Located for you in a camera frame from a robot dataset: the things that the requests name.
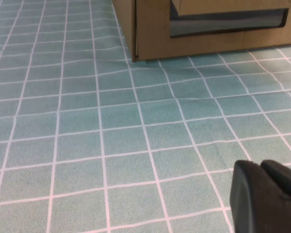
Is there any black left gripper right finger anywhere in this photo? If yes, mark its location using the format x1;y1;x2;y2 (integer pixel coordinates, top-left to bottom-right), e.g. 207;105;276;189
259;159;291;205

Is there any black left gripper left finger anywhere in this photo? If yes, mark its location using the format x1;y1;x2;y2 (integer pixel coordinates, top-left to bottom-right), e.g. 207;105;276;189
229;159;291;233

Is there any cardboard drawer with window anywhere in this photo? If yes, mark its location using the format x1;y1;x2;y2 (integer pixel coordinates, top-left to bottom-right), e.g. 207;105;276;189
111;0;291;63

